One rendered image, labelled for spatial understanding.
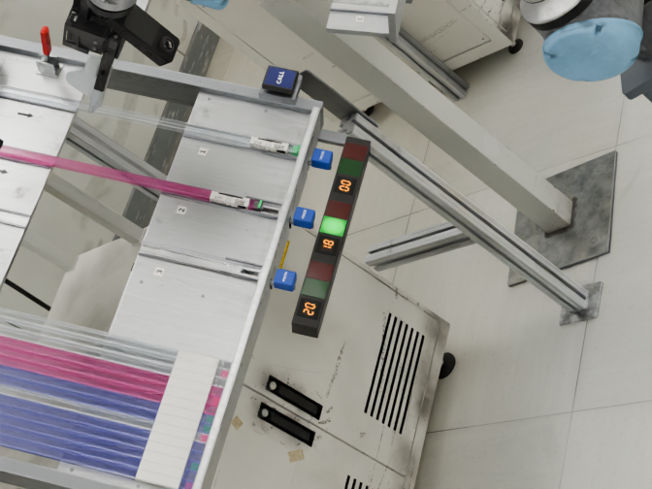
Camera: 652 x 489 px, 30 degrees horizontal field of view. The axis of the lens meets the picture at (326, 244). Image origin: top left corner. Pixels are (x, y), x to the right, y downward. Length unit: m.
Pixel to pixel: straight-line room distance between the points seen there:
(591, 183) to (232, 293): 0.99
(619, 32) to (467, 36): 1.46
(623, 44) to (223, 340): 0.69
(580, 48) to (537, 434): 0.98
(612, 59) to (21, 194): 0.92
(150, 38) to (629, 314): 1.04
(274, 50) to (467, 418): 1.17
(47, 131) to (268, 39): 1.24
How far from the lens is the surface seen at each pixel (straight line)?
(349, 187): 1.89
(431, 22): 2.93
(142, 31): 1.76
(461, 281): 2.67
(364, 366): 2.33
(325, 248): 1.83
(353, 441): 2.28
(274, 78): 1.94
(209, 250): 1.83
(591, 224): 2.47
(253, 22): 3.09
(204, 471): 1.67
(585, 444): 2.23
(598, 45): 1.51
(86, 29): 1.76
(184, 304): 1.79
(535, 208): 2.47
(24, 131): 2.00
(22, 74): 2.06
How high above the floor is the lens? 1.57
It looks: 30 degrees down
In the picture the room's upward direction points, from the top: 56 degrees counter-clockwise
